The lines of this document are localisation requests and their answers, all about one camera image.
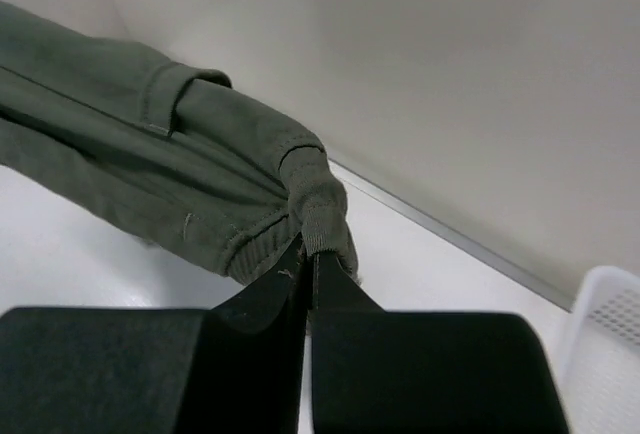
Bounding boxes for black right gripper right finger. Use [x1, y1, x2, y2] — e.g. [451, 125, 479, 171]
[311, 253, 569, 433]

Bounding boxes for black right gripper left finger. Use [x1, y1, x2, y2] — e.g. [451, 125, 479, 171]
[1, 240, 304, 433]

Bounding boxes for white perforated plastic basket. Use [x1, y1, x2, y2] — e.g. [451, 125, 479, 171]
[556, 266, 639, 434]

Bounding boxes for aluminium table edge rail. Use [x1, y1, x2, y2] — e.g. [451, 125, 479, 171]
[330, 158, 573, 312]

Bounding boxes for dark green shorts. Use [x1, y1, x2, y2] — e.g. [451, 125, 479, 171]
[1, 3, 358, 285]

